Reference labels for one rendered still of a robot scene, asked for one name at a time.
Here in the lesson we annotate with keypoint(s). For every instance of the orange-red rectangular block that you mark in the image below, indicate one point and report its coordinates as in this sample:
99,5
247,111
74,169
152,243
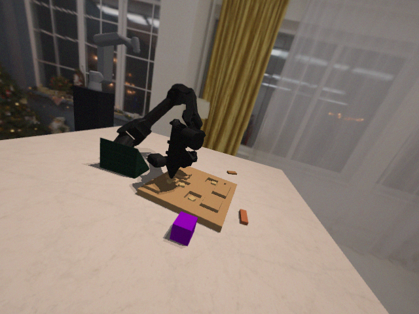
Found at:
243,217

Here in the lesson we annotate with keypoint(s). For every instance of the purple cube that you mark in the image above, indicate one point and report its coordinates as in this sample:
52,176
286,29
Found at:
183,228

